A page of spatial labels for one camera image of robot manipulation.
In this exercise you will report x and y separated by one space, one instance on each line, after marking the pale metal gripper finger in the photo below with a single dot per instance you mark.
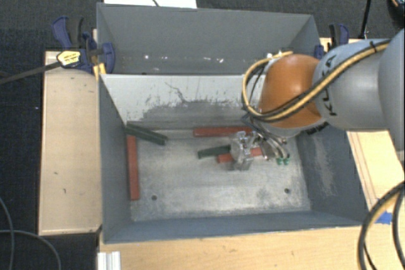
242 141
242 162

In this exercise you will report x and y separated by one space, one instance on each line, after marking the red-brown block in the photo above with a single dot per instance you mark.
218 131
225 158
133 167

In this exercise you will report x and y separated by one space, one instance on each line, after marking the dark green flat block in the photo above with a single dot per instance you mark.
213 151
147 133

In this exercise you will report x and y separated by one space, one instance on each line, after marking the grey metal bin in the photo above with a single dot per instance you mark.
202 186

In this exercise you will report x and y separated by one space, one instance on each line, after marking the pale wood board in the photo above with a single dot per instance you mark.
69 148

